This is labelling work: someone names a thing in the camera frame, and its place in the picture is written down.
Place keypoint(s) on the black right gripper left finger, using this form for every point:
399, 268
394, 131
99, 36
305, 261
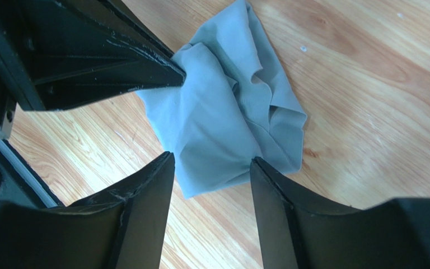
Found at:
121, 226

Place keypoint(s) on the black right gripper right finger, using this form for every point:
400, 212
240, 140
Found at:
299, 228

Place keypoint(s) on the grey underwear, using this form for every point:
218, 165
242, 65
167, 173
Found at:
235, 104

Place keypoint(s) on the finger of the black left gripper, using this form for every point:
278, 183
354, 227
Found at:
119, 9

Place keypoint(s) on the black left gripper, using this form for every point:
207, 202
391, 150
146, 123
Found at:
61, 55

